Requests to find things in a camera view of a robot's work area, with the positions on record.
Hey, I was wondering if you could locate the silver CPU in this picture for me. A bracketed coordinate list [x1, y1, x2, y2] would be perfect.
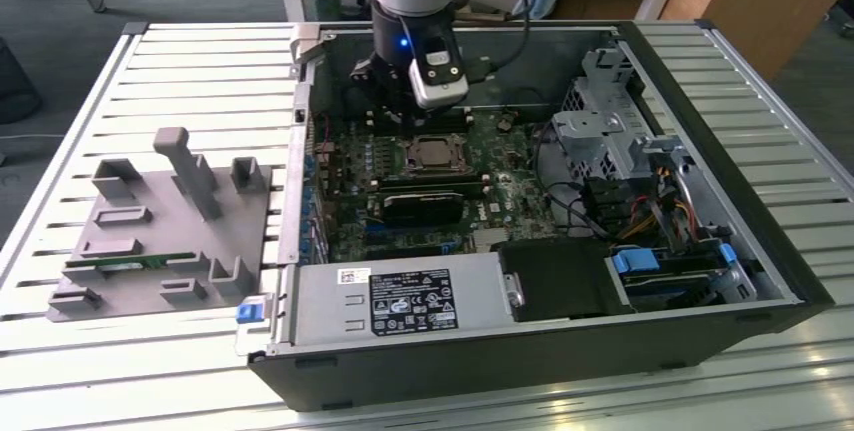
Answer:
[409, 138, 457, 166]

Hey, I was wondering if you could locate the CPU socket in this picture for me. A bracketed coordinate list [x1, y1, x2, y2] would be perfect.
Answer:
[397, 133, 470, 176]

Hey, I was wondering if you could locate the black RAM slot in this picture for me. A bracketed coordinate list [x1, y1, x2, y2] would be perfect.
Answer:
[373, 118, 469, 133]
[378, 174, 483, 187]
[378, 185, 483, 198]

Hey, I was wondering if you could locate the black graphics card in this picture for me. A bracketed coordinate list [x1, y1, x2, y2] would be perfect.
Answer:
[377, 189, 467, 228]

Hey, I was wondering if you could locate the green motherboard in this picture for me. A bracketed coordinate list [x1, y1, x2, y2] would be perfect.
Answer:
[305, 109, 559, 266]

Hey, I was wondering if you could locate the silver chipset heatsink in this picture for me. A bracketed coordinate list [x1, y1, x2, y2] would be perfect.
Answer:
[471, 229, 510, 253]

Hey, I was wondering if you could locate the metal drive cage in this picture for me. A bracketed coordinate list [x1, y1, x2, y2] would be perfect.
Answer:
[550, 48, 700, 187]

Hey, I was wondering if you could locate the black plastic shroud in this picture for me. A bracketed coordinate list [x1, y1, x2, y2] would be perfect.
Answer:
[497, 238, 635, 323]

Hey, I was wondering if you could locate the grey power supply unit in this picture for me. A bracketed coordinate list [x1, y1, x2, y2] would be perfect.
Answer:
[279, 254, 519, 355]

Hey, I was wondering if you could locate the hard disk in blue carrier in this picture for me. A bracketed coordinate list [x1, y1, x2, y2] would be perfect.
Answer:
[603, 240, 742, 312]

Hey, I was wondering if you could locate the grey parts rack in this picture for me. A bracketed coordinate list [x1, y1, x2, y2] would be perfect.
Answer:
[44, 125, 277, 325]

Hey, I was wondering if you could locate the blue case latch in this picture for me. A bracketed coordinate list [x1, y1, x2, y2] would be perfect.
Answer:
[236, 295, 279, 325]

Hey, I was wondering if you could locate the green RAM stick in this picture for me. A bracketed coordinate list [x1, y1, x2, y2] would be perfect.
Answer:
[66, 249, 206, 272]

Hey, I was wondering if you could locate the black open PC case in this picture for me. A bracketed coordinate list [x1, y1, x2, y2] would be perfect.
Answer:
[244, 19, 837, 413]

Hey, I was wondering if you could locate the wooden cabinet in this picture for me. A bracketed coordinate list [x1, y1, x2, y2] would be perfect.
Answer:
[693, 0, 854, 82]

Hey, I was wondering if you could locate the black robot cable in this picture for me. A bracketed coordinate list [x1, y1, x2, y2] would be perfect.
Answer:
[457, 0, 535, 85]

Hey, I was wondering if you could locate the yellow orange wire bundle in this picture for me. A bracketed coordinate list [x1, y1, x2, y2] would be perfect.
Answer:
[617, 165, 702, 252]

